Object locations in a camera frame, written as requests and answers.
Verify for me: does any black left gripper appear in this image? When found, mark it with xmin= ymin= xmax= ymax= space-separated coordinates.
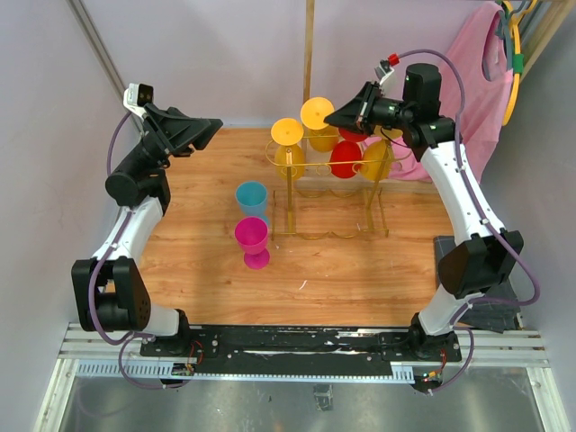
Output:
xmin=126 ymin=103 xmax=223 ymax=175

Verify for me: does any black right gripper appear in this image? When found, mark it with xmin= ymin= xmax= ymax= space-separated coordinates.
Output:
xmin=324 ymin=80 xmax=414 ymax=137

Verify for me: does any red plastic wine glass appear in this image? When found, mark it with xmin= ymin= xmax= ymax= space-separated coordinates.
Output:
xmin=329 ymin=128 xmax=368 ymax=179

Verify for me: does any yellow plastic wine glass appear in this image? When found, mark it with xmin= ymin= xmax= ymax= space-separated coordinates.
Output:
xmin=359 ymin=129 xmax=402 ymax=182

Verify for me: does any blue plastic wine glass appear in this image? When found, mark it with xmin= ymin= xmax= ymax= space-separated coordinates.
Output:
xmin=235 ymin=181 xmax=271 ymax=228

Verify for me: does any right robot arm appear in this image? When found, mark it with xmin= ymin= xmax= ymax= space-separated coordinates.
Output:
xmin=325 ymin=60 xmax=524 ymax=361

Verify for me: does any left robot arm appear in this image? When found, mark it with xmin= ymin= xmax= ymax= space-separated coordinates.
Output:
xmin=71 ymin=102 xmax=223 ymax=356

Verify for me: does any hanging yellow wine glass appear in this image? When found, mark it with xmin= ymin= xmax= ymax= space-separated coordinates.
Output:
xmin=271 ymin=118 xmax=306 ymax=182

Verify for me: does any magenta plastic wine glass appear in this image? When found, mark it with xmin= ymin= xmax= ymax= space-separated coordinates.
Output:
xmin=234 ymin=216 xmax=270 ymax=270

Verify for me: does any wooden pole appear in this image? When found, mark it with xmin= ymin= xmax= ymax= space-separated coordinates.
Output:
xmin=300 ymin=0 xmax=316 ymax=154

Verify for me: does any pink cloth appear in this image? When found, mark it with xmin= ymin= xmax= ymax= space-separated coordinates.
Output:
xmin=389 ymin=2 xmax=513 ymax=183

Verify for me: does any yellow hanger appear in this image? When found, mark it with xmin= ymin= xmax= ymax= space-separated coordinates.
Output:
xmin=501 ymin=0 xmax=538 ymax=126

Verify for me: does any dark grey mat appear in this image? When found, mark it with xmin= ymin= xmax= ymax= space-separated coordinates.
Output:
xmin=433 ymin=236 xmax=520 ymax=333

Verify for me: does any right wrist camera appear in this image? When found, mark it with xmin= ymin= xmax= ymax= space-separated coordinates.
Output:
xmin=374 ymin=53 xmax=400 ymax=95

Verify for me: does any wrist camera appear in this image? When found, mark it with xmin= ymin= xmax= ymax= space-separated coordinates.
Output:
xmin=374 ymin=53 xmax=400 ymax=95
xmin=122 ymin=83 xmax=154 ymax=119

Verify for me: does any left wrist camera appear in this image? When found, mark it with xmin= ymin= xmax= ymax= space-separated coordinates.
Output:
xmin=122 ymin=83 xmax=154 ymax=119

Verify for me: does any gold wire glass rack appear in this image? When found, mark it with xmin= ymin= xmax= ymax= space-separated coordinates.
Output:
xmin=265 ymin=130 xmax=391 ymax=240

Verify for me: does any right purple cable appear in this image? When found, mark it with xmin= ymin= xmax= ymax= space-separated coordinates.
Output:
xmin=398 ymin=49 xmax=541 ymax=397

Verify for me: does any purple cable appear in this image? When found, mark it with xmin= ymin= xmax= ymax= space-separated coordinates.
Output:
xmin=398 ymin=49 xmax=541 ymax=397
xmin=87 ymin=112 xmax=199 ymax=391

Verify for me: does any wooden rack frame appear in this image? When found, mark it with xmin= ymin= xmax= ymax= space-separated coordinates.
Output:
xmin=519 ymin=0 xmax=575 ymax=83

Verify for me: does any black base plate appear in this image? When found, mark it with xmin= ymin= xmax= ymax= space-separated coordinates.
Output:
xmin=139 ymin=325 xmax=462 ymax=380

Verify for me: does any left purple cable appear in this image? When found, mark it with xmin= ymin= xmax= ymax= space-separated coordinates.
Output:
xmin=87 ymin=112 xmax=199 ymax=391

